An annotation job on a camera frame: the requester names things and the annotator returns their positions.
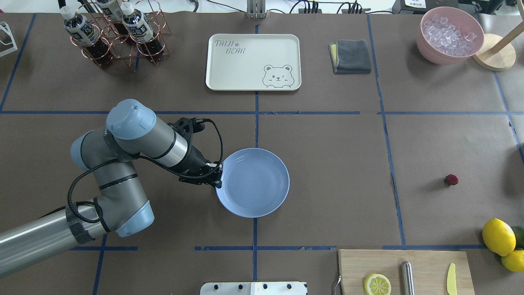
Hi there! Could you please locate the white wire cup basket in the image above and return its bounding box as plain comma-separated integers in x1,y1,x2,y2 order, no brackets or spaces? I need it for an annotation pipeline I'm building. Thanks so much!
0,22,18,57

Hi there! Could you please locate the grey folded cloth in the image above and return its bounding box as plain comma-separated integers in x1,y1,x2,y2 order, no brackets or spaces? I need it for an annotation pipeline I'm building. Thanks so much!
329,39,372,74

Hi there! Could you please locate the copper wire bottle rack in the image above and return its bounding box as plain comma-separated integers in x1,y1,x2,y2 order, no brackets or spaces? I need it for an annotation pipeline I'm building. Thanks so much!
73,0,171,69

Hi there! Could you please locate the yellow lemon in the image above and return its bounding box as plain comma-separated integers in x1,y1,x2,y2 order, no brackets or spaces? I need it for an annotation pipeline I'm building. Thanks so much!
501,250,524,272
482,218,516,256

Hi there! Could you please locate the yellow plastic knife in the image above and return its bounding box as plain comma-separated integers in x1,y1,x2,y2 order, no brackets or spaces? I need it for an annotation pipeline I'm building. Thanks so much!
446,263,457,295

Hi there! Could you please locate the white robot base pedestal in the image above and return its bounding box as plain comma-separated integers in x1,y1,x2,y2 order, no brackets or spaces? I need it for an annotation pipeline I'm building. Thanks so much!
200,281,308,295

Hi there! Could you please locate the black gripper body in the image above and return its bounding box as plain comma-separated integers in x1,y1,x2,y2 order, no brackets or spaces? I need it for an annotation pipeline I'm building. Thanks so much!
168,118,224,186

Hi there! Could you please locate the tea bottle left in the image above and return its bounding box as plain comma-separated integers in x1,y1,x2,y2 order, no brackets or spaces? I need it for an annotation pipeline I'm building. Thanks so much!
59,6,113,68

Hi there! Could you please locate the red strawberry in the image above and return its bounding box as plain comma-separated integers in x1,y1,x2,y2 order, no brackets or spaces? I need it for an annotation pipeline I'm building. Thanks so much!
444,174,459,186

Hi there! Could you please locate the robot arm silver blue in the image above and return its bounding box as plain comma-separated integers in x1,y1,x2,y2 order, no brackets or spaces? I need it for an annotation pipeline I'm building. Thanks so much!
1,99,223,277

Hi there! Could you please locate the green avocado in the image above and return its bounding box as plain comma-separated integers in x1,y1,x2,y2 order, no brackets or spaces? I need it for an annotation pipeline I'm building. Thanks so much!
511,226,524,250

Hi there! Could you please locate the pink bowl with ice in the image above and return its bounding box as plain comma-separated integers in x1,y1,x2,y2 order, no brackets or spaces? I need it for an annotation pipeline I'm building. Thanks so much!
417,6,484,65

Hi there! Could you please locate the wooden stand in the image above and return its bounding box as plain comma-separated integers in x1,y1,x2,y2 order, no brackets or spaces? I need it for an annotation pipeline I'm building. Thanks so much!
473,0,524,72

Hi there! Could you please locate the tea bottle front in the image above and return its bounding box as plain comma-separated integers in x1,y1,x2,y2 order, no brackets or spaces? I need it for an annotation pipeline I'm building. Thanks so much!
120,2,165,63

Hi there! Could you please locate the wooden cutting board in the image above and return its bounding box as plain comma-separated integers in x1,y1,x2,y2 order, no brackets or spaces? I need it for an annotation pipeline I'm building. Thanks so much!
338,250,475,295

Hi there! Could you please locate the cream bear tray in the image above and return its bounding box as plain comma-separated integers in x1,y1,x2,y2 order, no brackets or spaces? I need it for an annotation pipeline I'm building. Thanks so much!
206,34,302,91

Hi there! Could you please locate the blue round plate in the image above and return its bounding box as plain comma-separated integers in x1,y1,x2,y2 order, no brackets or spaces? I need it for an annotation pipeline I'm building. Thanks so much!
216,148,290,218

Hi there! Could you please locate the aluminium frame post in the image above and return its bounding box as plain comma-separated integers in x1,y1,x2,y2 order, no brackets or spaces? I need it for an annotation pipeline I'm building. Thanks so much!
246,0,267,19

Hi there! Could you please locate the lemon half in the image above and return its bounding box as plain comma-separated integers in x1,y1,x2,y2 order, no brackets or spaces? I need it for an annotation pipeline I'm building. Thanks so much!
363,273,392,295

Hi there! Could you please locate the tea bottle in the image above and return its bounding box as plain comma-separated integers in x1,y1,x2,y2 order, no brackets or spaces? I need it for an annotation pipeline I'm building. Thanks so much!
59,6,113,68
120,2,165,63
96,0,123,23

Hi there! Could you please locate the tea bottle rear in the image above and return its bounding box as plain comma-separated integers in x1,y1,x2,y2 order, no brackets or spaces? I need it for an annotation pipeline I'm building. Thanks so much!
96,0,123,23

